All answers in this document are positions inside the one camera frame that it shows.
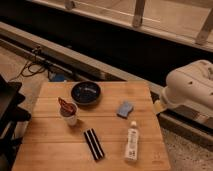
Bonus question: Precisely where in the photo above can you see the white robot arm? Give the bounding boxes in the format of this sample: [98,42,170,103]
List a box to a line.
[154,60,213,113]

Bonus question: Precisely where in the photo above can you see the white plastic bottle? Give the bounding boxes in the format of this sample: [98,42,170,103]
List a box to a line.
[125,121,139,161]

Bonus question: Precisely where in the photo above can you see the black cables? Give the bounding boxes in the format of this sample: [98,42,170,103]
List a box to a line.
[11,45,51,81]

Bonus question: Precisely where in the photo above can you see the blue box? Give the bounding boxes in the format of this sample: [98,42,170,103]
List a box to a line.
[49,74,66,82]

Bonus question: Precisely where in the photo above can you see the metal rail beam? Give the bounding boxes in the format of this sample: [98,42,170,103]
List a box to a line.
[0,21,213,129]

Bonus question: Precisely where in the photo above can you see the dark ceramic bowl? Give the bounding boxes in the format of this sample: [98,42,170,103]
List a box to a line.
[71,81,101,105]

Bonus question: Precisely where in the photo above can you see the white cup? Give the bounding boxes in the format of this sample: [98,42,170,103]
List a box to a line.
[61,104,77,126]

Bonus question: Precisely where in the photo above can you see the brown snack packet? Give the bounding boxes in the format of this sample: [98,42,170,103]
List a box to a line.
[58,98,76,117]

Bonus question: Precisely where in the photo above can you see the black chair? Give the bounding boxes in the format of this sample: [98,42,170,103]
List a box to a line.
[0,75,31,171]

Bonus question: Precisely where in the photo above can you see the blue sponge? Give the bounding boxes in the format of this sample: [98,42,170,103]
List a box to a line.
[116,101,133,118]

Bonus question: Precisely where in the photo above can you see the black striped block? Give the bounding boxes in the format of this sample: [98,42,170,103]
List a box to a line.
[84,129,105,161]

